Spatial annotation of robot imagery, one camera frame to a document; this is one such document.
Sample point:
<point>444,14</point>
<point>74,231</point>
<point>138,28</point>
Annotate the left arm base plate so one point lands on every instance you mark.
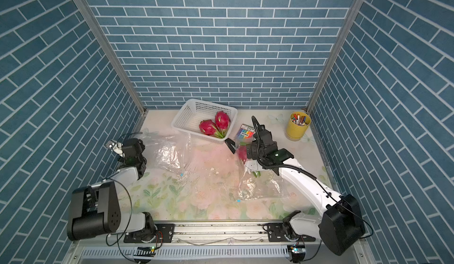
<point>160,233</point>

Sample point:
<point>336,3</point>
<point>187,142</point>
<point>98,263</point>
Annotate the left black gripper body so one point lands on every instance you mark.
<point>141,147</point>

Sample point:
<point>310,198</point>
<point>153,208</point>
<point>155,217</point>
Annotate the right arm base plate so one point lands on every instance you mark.
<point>282,232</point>

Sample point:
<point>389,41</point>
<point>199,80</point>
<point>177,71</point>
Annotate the highlighter marker pack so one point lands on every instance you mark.
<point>245,133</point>

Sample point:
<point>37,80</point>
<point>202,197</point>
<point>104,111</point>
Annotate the yellow pen cup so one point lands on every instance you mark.
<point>297,126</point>

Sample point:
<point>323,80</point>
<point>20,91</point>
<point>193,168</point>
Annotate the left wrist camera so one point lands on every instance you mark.
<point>115,147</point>

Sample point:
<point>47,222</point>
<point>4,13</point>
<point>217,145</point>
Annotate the clear zip-top bag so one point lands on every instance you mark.
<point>172,153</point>
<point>257,184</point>

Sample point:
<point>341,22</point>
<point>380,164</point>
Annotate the aluminium mounting rail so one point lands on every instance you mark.
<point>188,240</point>

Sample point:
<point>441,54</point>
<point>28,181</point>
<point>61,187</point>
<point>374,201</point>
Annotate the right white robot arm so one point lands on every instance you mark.
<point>339,223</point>

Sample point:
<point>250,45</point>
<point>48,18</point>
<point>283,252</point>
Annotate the black stapler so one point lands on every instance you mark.
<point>231,145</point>

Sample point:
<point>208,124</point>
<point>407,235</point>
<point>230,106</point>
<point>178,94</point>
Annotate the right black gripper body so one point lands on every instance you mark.
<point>255,153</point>

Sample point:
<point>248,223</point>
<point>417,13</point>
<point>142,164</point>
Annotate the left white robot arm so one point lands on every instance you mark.
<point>94,210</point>

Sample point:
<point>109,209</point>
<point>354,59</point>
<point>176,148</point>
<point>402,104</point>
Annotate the pink dragon fruit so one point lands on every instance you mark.
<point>222,122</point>
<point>209,128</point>

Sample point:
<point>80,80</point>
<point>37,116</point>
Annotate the white plastic mesh basket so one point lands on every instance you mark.
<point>194,111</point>

